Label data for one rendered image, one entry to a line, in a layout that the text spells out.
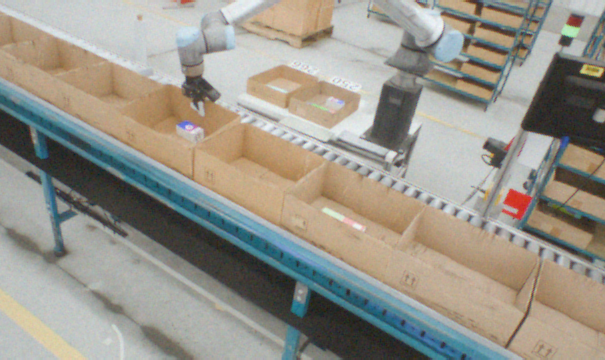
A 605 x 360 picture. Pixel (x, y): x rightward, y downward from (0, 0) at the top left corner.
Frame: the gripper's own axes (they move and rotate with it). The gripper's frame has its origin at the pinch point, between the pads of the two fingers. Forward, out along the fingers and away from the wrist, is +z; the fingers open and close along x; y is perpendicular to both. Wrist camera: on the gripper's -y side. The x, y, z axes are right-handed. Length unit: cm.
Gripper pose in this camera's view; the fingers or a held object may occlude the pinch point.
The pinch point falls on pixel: (205, 113)
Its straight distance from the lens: 201.5
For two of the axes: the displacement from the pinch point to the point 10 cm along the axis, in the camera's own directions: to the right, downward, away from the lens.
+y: -8.4, -4.1, 3.5
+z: -0.3, 6.8, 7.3
